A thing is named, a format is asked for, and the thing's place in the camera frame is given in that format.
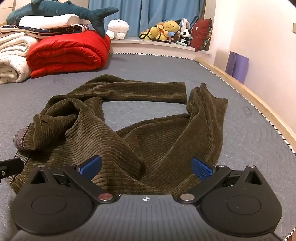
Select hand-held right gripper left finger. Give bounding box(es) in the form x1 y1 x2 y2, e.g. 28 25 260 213
30 156 120 205

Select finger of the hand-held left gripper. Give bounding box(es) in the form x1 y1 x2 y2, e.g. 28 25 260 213
0 158 24 179

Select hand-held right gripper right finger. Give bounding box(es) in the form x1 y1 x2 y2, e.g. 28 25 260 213
177 158 263 205

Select olive corduroy pants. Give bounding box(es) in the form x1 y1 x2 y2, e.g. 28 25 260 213
13 74 228 197

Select purple rolled yoga mat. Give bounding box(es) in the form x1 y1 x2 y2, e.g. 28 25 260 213
225 51 250 84

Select cream fleece blanket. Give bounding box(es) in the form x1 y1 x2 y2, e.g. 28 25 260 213
0 32 42 85

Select red folded quilt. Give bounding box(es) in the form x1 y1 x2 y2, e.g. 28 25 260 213
26 30 111 79

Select white window sill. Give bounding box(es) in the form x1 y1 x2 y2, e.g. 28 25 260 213
110 36 212 56

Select red cushion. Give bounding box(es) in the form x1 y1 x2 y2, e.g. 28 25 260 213
190 19 213 52

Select panda plush toy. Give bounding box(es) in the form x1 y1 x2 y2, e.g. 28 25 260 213
179 29 193 45

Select white plush toy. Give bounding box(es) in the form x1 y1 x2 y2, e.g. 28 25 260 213
106 20 129 40

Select yellow bear plush toy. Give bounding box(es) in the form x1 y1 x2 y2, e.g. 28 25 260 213
162 20 181 35

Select light blue bag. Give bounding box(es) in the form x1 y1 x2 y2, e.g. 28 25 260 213
178 18 191 30

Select blue shark plush toy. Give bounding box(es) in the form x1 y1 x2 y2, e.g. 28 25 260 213
6 0 119 37

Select wooden bed frame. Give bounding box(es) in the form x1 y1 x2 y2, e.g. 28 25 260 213
196 57 296 144

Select yellow plush toy with strap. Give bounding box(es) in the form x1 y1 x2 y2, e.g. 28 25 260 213
140 26 170 42

